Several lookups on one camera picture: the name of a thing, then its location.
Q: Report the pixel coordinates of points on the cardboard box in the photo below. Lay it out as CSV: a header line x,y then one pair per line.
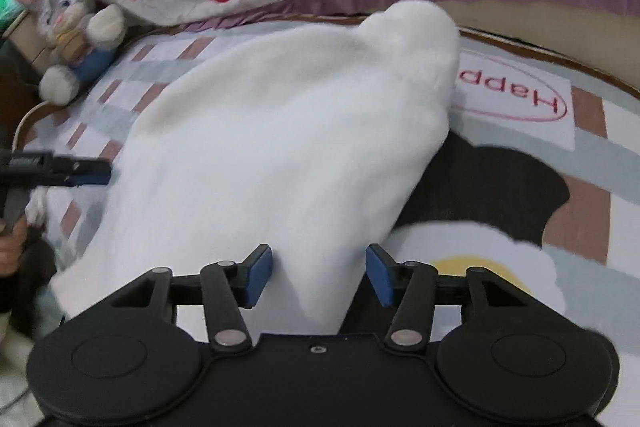
x,y
27,39

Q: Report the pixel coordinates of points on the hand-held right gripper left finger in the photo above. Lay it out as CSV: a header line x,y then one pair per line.
x,y
260,277

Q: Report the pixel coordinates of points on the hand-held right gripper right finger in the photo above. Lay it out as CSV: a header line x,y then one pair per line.
x,y
378,277

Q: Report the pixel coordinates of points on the beige bed base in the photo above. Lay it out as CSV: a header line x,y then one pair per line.
x,y
540,19

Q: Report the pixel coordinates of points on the white fleece garment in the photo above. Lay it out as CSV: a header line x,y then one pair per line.
x,y
280,132

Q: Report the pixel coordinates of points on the person's left hand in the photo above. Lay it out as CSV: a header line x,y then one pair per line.
x,y
11,249

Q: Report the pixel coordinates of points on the grey plush rabbit toy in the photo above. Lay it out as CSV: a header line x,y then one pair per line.
x,y
70,32

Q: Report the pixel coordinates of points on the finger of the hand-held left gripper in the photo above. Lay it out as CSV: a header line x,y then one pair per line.
x,y
90,177

